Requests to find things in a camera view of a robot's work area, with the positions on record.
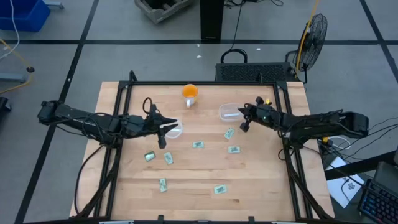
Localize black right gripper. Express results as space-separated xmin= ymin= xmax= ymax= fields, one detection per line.
xmin=237 ymin=96 xmax=282 ymax=133

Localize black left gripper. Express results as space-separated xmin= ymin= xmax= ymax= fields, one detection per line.
xmin=125 ymin=104 xmax=178 ymax=150

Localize round clear plastic bowl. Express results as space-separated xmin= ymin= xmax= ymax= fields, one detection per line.
xmin=163 ymin=118 xmax=184 ymax=139

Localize rectangular clear plastic container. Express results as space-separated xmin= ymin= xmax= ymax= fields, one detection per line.
xmin=218 ymin=103 xmax=247 ymax=123

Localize orange and white mug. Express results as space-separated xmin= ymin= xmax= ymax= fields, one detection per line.
xmin=181 ymin=83 xmax=199 ymax=108

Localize black floor fan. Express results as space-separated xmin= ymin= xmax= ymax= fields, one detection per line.
xmin=285 ymin=12 xmax=328 ymax=84

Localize tall black tower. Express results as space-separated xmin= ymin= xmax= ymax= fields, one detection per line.
xmin=200 ymin=0 xmax=224 ymax=41

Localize white paper sheet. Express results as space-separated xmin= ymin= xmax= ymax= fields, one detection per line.
xmin=325 ymin=156 xmax=365 ymax=209

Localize grey wooden pallet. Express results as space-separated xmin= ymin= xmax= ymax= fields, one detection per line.
xmin=134 ymin=0 xmax=193 ymax=25

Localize black slanted bar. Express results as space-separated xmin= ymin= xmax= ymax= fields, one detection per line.
xmin=325 ymin=151 xmax=398 ymax=181

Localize backlit black keyboard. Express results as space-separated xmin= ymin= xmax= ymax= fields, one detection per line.
xmin=357 ymin=179 xmax=398 ymax=224

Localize grey stand foot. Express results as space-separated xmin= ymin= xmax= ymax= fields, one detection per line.
xmin=0 ymin=73 xmax=29 ymax=84

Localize blue plastic bin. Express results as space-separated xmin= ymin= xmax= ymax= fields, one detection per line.
xmin=0 ymin=0 xmax=51 ymax=33

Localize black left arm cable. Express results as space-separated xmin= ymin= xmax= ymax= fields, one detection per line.
xmin=74 ymin=97 xmax=154 ymax=215

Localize black metal table frame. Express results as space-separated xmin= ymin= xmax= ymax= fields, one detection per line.
xmin=74 ymin=70 xmax=335 ymax=224

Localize black looped floor cable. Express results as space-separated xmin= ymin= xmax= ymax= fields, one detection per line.
xmin=220 ymin=0 xmax=248 ymax=64

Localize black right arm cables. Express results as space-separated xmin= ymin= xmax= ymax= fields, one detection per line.
xmin=317 ymin=116 xmax=398 ymax=159

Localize yellow floor cable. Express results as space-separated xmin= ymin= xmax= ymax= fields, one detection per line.
xmin=0 ymin=39 xmax=35 ymax=95

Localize white floor cable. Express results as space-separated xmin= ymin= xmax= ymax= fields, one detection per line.
xmin=0 ymin=0 xmax=21 ymax=62

